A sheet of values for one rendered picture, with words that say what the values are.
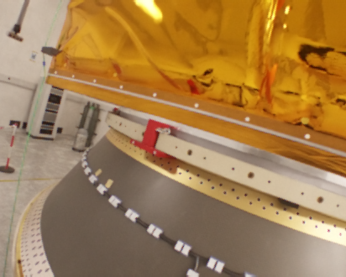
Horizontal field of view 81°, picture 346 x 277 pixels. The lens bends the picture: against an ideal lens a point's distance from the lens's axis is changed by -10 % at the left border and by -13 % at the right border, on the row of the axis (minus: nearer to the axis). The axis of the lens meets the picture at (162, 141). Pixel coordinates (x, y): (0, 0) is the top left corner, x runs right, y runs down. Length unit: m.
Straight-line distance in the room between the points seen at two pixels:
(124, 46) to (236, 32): 0.38
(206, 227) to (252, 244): 0.11
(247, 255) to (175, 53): 0.57
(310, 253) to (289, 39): 0.51
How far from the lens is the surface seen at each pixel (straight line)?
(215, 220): 0.56
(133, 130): 0.71
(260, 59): 0.65
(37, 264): 0.82
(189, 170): 0.60
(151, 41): 0.77
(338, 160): 0.62
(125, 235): 0.62
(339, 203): 0.58
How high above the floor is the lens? 1.74
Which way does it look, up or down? 5 degrees down
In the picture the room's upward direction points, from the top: 18 degrees clockwise
